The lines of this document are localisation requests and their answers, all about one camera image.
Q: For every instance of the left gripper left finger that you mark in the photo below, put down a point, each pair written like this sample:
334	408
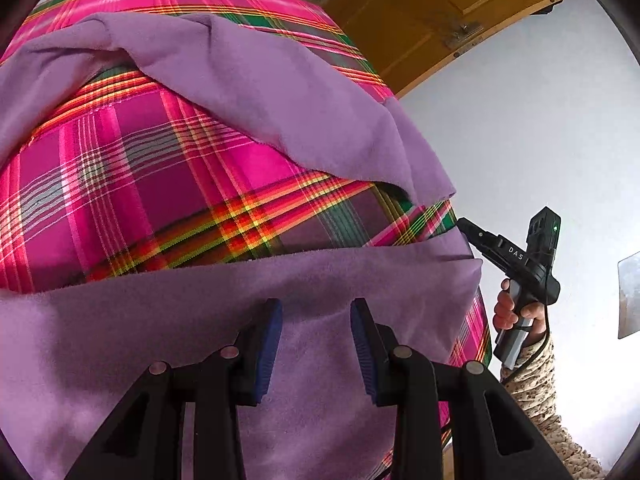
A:
142	437

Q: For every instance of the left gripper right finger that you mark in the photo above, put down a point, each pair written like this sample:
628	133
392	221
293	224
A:
492	438

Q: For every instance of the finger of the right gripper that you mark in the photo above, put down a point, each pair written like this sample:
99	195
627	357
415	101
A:
484	241

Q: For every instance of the purple fleece garment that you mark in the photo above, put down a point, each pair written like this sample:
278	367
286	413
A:
240	269

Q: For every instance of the person's right hand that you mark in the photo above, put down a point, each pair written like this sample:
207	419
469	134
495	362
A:
505	317

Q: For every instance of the wooden door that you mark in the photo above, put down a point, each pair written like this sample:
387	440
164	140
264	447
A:
406	41

